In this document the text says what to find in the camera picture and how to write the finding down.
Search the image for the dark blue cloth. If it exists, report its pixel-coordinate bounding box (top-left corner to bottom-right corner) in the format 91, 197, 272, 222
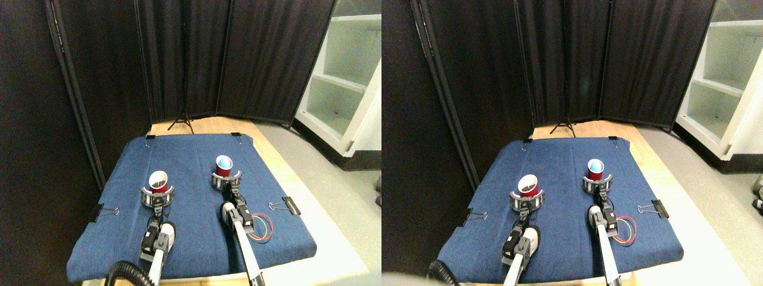
66, 133, 318, 284
437, 136, 685, 284

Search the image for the black tripod stand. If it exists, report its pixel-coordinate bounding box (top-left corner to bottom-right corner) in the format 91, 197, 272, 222
550, 0, 576, 136
168, 0, 195, 133

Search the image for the black curtain stand pole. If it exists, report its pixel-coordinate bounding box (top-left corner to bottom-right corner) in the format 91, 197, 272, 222
43, 0, 107, 190
411, 0, 480, 190

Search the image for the white shelf unit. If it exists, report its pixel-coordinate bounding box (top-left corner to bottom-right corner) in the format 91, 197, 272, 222
294, 0, 382, 158
675, 0, 763, 158

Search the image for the red and yellow wire loop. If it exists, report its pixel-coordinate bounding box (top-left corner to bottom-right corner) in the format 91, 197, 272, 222
249, 213, 274, 243
617, 216, 637, 245

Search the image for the black ribbed hose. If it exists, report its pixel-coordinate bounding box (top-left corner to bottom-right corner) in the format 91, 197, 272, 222
106, 260, 157, 286
428, 260, 455, 284

